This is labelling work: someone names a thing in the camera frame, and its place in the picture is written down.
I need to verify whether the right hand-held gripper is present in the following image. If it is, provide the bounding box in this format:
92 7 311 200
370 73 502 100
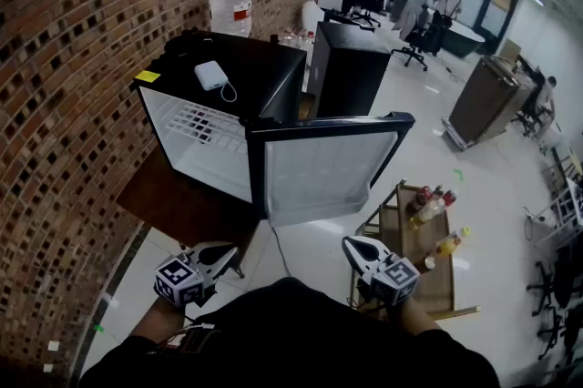
342 234 421 306

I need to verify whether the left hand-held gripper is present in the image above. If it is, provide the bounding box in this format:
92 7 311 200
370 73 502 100
153 240 240 309

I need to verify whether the dark cola bottle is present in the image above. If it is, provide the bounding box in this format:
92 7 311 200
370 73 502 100
405 184 434 217

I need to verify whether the orange juice bottle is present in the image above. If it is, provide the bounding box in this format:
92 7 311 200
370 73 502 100
435 234 462 259
448 227 473 249

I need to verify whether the pink drink bottle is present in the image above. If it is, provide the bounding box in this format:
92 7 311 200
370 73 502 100
436 189 458 214

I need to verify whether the black mini fridge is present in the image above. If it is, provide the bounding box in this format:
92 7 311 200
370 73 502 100
129 30 416 228

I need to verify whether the person's right forearm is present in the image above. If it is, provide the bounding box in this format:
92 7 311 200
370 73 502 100
386 294 443 337

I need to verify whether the person's left forearm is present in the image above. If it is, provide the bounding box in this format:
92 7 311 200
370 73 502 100
129 297 188 340

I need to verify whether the wooden trolley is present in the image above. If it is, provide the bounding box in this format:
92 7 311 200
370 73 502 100
348 179 482 323

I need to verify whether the dark wooden side table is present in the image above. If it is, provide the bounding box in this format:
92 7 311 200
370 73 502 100
116 147 261 281

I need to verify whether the person's black shirt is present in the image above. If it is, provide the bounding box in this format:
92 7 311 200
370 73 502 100
77 276 502 388

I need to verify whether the black square cabinet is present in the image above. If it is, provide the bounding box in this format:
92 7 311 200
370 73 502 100
305 20 393 119

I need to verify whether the white power bank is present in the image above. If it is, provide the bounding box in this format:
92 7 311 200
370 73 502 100
194 60 229 92

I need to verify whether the brown cabinet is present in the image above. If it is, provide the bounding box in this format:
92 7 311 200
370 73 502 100
440 55 534 150

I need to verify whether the black office chair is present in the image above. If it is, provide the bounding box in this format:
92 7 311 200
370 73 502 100
526 240 583 362
391 12 438 72
353 0 388 28
512 97 547 137

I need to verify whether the cluster of clear bottles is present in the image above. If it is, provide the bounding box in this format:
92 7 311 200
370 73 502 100
275 26 316 50

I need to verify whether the dark oval table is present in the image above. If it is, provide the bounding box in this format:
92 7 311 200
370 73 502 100
439 19 487 59

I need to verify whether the white plastic sack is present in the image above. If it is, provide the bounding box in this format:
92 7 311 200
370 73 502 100
299 0 325 28

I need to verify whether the grey draped coat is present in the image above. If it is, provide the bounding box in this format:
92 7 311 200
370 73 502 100
392 0 427 41

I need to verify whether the brown cardboard box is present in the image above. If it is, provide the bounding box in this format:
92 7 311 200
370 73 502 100
498 38 523 62

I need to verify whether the clear water jug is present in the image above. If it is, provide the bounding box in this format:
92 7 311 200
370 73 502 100
208 0 253 39

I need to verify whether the black power cord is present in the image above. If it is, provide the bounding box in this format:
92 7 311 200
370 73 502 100
271 225 292 278

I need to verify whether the white charging cable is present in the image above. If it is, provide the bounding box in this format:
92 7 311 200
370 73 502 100
220 80 239 104

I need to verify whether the white wire rack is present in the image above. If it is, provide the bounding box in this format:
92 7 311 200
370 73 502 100
535 176 583 250

